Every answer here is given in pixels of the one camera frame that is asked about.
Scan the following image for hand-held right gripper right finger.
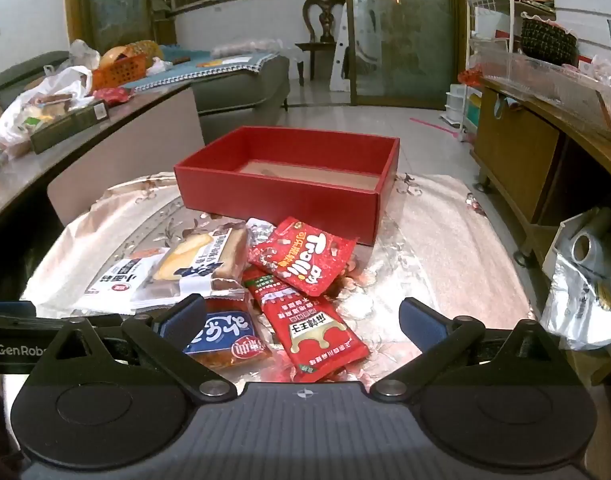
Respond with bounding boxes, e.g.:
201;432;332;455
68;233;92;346
370;297;572;403

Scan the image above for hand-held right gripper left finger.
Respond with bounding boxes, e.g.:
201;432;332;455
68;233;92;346
30;294;238;404

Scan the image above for blue and orange snack packet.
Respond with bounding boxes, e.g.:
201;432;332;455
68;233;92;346
183;297;272;371

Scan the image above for clear yellow cake packet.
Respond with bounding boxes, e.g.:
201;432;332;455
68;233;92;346
130;225;249;311

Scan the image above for white snack packet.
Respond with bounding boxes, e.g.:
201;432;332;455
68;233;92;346
78;255;171;313

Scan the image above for long red milk candy packet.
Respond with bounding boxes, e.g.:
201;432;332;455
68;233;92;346
242;266;370;383

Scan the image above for red gummy candy packet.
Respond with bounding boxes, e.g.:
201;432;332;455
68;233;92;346
247;216;357;297

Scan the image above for red cardboard box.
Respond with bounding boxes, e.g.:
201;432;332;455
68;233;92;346
174;126;401;247

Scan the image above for floral satin tablecloth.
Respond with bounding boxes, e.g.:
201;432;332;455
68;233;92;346
23;172;536;386

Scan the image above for silver foil bag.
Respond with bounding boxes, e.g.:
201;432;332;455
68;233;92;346
540;207;611;351

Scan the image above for grey coffee table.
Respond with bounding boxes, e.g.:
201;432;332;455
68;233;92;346
0;82;206;261

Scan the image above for plastic film roll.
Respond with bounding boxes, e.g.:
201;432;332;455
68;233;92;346
568;210;611;266

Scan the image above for dark green box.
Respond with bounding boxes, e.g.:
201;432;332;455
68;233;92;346
30;101;110;155

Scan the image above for white plastic bag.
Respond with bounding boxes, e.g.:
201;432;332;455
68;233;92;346
0;65;96;153

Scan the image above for pink stick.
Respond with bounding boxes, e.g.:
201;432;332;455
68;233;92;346
410;117;461;138

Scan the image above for wooden cabinet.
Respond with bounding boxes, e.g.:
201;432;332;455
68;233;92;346
470;77;611;386

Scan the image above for teal yellow storage drawers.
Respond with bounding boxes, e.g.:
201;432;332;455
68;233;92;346
465;92;483;127

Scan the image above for white plastic drawers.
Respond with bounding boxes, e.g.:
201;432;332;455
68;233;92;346
443;82;469;128

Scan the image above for red foil snack packet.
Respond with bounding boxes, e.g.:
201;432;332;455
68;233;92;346
93;86;136;107

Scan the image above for grey-green sofa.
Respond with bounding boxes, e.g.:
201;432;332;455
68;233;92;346
0;50;291;116

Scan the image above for teal patterned blanket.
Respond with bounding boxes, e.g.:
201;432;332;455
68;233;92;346
130;45;281;92

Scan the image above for orange plastic basket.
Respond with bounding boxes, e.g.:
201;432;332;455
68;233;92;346
92;52;151;92

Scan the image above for clear plastic bag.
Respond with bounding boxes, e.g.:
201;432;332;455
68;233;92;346
68;39;101;68

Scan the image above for yellow round object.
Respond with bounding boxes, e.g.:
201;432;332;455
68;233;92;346
100;41;160;68

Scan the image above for pale pink bundle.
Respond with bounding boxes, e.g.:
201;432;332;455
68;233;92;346
210;41;277;59

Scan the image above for clear plastic tray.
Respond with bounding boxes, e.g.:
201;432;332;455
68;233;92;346
478;42;611;133

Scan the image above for white board with holes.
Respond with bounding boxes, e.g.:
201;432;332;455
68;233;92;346
329;10;356;93

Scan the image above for sliding glass door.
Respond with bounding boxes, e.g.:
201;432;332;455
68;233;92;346
345;0;469;111

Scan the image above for black basket with lace trim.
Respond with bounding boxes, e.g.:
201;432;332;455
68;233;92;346
519;12;579;66

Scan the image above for wooden framed glass door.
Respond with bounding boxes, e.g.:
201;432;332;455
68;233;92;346
66;0;176;56

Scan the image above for dark wooden chair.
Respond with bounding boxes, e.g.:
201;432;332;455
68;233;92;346
296;0;347;81

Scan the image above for white wire rack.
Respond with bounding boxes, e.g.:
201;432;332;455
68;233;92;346
465;0;556;131

